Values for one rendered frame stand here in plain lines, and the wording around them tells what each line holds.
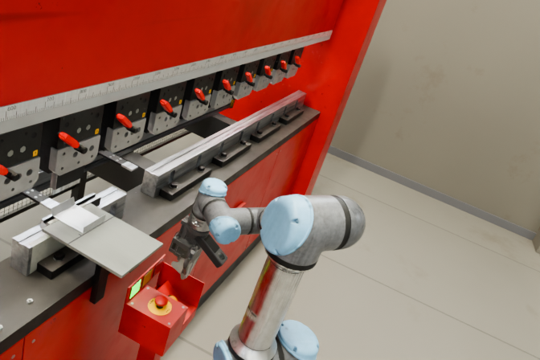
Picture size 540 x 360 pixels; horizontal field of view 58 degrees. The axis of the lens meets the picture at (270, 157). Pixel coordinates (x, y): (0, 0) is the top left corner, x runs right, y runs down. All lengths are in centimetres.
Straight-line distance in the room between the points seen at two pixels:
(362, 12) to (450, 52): 171
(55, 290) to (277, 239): 69
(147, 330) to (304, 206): 78
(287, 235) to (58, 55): 62
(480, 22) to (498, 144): 110
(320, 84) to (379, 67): 158
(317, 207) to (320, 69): 234
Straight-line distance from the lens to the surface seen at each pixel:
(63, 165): 131
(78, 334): 162
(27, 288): 144
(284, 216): 94
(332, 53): 321
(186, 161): 194
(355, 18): 316
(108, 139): 143
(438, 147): 489
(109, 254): 136
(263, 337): 115
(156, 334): 155
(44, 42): 111
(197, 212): 140
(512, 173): 500
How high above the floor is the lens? 187
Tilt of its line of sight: 25 degrees down
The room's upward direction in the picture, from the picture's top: 19 degrees clockwise
